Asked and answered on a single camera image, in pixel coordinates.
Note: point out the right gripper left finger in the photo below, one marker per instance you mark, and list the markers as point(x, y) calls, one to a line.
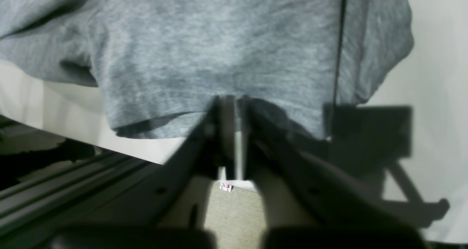
point(166, 209)

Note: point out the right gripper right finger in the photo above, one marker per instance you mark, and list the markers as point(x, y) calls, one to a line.
point(310, 203)

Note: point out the grey t-shirt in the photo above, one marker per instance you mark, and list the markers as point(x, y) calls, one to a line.
point(159, 63)

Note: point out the aluminium table frame rail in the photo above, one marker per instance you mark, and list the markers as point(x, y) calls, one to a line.
point(32, 199)

